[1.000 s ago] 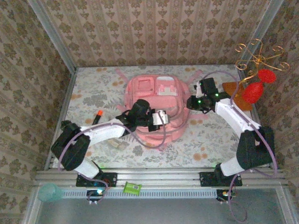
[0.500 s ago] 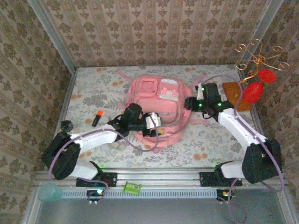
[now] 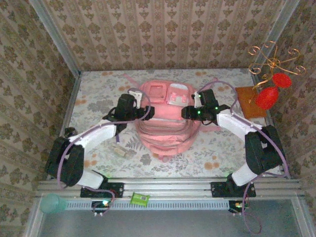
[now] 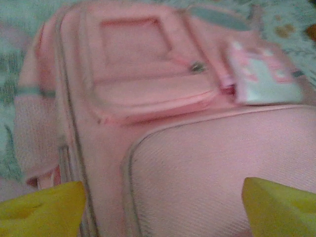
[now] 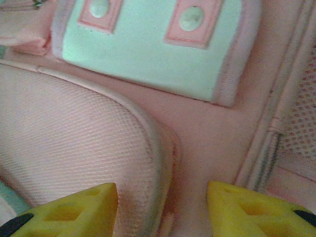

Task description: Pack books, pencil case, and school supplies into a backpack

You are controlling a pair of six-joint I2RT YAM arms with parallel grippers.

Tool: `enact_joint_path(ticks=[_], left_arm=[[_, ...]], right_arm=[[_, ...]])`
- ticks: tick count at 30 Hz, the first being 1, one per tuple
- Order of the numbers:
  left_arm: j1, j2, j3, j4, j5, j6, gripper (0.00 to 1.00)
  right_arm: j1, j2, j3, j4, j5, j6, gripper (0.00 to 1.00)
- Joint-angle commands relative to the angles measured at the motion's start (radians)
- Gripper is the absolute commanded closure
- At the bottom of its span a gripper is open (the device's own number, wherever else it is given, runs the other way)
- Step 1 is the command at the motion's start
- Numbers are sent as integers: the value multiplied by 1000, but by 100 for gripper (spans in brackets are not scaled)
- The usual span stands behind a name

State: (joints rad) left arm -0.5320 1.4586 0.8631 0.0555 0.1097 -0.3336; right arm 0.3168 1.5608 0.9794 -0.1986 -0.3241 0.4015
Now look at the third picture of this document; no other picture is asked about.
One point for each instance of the large red mesh ornament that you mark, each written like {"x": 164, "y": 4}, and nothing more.
{"x": 267, "y": 98}

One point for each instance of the small black controller board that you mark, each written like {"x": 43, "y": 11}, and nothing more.
{"x": 238, "y": 206}
{"x": 101, "y": 206}

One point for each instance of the beige eraser block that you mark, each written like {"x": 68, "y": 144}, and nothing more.
{"x": 119, "y": 151}

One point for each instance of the pink backpack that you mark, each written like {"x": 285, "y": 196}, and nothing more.
{"x": 168, "y": 138}

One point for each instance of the brown wooden board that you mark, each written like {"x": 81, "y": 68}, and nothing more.
{"x": 243, "y": 98}

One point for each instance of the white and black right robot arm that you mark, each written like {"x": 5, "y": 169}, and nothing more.
{"x": 234, "y": 123}

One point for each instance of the teal plastic cup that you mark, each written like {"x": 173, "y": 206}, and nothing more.
{"x": 51, "y": 203}

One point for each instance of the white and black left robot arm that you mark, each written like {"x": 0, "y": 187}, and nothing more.
{"x": 96, "y": 133}

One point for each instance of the small red mesh ornament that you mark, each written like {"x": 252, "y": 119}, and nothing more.
{"x": 282, "y": 80}

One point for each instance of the aluminium frame post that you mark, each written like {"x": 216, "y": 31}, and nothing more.
{"x": 55, "y": 37}
{"x": 276, "y": 32}

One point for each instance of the purple pen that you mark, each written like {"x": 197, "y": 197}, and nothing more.
{"x": 118, "y": 137}

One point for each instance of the floral tablecloth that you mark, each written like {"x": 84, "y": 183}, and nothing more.
{"x": 89, "y": 93}

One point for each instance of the aluminium side rail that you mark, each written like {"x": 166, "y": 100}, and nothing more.
{"x": 270, "y": 122}
{"x": 70, "y": 103}

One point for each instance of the aluminium frame rail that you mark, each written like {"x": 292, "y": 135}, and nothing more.
{"x": 168, "y": 186}

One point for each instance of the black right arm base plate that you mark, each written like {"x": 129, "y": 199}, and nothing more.
{"x": 222, "y": 190}

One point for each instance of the green wipes packet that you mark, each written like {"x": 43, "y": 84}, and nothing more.
{"x": 140, "y": 198}

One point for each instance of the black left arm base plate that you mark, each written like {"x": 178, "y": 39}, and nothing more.
{"x": 116, "y": 190}

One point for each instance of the small bottle with black cap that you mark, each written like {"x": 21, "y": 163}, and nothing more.
{"x": 70, "y": 130}

